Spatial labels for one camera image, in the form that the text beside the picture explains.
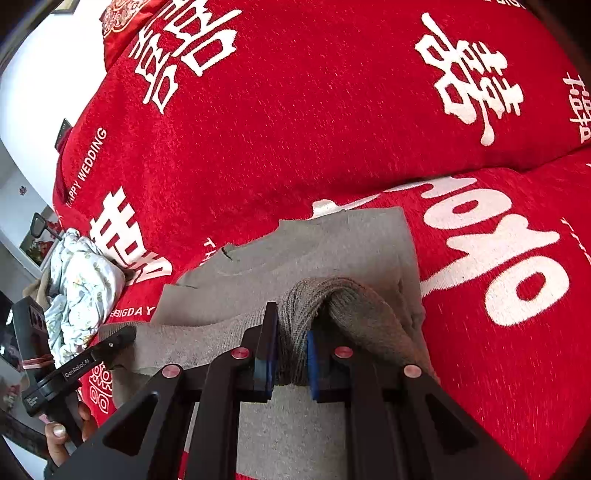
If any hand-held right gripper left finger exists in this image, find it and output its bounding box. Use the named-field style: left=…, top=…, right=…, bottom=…
left=44, top=302, right=280, bottom=480

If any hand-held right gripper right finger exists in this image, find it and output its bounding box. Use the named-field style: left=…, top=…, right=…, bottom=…
left=307, top=329, right=529, bottom=480

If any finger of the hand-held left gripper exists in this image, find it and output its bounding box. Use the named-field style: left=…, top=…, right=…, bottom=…
left=90, top=325, right=138, bottom=366

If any grey knit sweater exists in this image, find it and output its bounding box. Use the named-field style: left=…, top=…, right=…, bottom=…
left=99, top=208, right=439, bottom=480

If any person's left hand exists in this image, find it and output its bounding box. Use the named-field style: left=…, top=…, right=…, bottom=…
left=43, top=401, right=100, bottom=470

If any white floral cloth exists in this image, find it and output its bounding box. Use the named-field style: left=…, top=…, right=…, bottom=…
left=44, top=227, right=129, bottom=365

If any framed picture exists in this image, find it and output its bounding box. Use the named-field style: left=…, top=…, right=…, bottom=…
left=21, top=231, right=52, bottom=267

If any red printed sofa cover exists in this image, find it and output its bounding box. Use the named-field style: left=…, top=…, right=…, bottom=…
left=51, top=0, right=591, bottom=480

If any red cushion with gold pattern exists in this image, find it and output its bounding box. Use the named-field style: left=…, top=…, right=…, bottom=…
left=99, top=0, right=163, bottom=70

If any black frame object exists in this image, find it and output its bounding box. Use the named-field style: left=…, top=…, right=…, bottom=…
left=28, top=212, right=61, bottom=241

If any dark wall plate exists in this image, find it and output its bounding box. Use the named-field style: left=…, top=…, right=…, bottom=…
left=54, top=119, right=73, bottom=151

